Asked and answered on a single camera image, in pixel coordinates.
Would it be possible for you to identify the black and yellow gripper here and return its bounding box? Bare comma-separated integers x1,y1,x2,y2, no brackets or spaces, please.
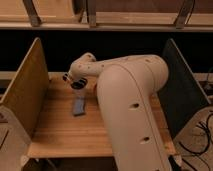
62,73,88,90

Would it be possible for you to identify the blue eraser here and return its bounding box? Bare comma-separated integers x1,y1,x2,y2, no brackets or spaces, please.
73,97,85,116

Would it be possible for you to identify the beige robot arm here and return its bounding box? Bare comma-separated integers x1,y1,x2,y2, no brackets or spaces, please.
63,53,172,171

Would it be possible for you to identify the left wooden side panel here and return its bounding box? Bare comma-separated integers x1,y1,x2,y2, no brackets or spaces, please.
0,38,49,143

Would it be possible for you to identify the wooden shelf with brackets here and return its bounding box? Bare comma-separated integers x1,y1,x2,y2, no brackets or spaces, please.
0,0,213,32

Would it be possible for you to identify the right dark side panel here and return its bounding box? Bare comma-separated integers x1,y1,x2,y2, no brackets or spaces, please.
158,38,211,139

